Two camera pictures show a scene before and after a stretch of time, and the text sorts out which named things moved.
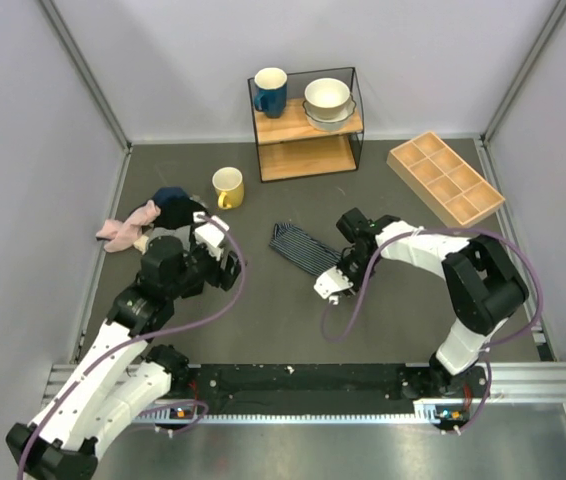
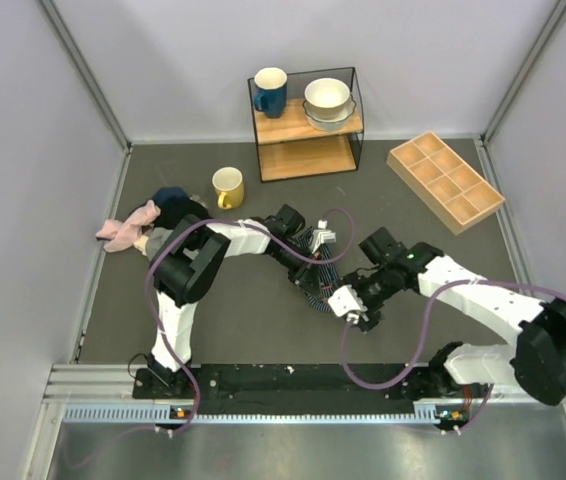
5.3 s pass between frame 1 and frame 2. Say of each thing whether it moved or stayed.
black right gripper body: moved
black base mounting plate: stayed
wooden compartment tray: stayed
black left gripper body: moved
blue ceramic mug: stayed
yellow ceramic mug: stayed
